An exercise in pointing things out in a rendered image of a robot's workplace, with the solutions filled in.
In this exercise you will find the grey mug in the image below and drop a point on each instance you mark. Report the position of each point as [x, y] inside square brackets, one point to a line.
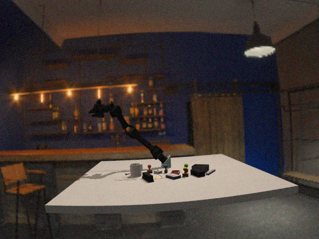
[136, 169]

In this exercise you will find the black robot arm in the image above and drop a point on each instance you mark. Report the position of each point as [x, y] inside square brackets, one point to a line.
[115, 111]

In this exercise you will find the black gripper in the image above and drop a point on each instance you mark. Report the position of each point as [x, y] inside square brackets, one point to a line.
[98, 111]

